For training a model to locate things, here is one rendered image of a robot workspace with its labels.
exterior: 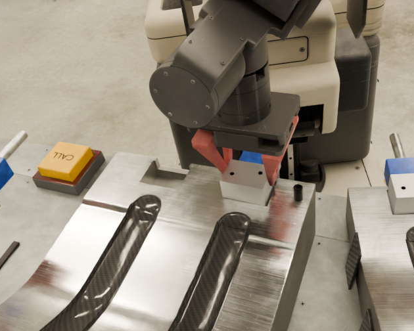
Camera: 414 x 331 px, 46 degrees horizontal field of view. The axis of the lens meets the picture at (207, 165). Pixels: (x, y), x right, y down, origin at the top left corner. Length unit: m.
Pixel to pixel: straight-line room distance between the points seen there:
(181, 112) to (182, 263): 0.18
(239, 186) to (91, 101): 1.96
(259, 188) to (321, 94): 0.40
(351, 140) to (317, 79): 0.52
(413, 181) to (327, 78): 0.35
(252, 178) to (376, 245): 0.15
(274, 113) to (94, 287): 0.25
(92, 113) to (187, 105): 1.99
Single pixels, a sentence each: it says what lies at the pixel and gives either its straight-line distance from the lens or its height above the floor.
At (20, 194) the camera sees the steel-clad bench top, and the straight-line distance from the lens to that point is 0.79.
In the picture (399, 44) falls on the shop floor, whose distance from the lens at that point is 2.55.
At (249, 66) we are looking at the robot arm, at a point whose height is 1.06.
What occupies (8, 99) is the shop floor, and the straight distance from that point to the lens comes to 2.71.
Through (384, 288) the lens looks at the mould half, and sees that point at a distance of 0.50.
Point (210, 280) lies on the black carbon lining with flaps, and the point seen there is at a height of 0.88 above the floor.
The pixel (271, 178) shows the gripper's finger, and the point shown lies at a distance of 0.52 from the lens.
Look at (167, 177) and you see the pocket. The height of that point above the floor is 0.86.
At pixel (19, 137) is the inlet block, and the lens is 0.65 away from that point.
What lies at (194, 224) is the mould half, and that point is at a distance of 0.53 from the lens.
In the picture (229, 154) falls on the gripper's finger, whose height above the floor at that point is 0.93.
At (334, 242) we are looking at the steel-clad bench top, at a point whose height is 0.80.
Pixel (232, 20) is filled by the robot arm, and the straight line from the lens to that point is 0.38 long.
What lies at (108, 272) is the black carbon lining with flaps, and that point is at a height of 0.88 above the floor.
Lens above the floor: 1.29
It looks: 43 degrees down
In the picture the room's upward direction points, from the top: 12 degrees counter-clockwise
